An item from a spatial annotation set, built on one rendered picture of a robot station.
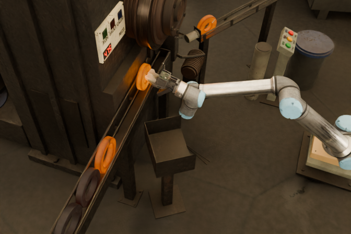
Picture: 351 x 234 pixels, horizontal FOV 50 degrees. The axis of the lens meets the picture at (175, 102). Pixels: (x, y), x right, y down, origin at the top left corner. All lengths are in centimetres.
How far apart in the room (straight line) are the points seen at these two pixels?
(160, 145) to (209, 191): 69
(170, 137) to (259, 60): 109
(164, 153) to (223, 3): 250
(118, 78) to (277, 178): 135
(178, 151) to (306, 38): 160
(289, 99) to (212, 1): 232
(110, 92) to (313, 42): 179
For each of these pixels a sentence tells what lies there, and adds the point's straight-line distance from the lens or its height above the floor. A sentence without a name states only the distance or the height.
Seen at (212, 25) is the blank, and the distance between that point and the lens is 267.
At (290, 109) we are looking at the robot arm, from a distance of 211.
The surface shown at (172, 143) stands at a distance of 206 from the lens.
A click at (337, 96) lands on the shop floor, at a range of 344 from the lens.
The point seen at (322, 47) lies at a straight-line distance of 315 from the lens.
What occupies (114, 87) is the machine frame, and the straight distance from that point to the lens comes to 197.
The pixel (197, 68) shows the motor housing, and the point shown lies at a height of 51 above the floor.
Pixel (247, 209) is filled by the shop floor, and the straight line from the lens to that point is 259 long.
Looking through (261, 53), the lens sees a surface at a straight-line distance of 283.
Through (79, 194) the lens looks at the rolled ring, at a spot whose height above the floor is 75.
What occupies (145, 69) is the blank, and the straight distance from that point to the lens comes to 212.
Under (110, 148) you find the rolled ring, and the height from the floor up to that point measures 68.
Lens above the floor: 226
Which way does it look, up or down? 48 degrees down
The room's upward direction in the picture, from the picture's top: 3 degrees clockwise
